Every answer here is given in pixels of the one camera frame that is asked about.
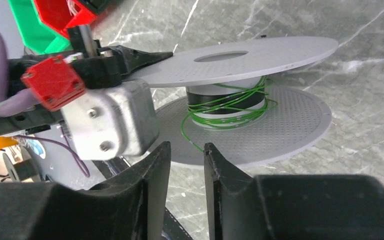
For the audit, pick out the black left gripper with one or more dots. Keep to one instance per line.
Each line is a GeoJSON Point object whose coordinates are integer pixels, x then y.
{"type": "Point", "coordinates": [96, 72]}

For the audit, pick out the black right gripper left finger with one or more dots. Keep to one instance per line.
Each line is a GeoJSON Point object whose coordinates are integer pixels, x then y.
{"type": "Point", "coordinates": [50, 211]}

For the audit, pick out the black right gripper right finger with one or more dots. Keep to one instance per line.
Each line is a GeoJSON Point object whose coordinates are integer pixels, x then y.
{"type": "Point", "coordinates": [290, 206]}

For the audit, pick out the white perforated filament spool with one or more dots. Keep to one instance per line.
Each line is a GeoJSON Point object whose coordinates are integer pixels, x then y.
{"type": "Point", "coordinates": [232, 102]}

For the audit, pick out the red storage bin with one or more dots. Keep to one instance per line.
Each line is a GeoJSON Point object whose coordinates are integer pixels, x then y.
{"type": "Point", "coordinates": [57, 15]}

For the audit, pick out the green storage bin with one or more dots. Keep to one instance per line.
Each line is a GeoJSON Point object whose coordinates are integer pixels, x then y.
{"type": "Point", "coordinates": [35, 34]}

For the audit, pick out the black empty spool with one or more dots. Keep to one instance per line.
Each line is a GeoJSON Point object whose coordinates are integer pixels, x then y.
{"type": "Point", "coordinates": [20, 167]}

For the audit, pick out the yellow storage bin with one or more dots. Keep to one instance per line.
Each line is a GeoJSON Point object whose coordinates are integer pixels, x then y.
{"type": "Point", "coordinates": [6, 142]}

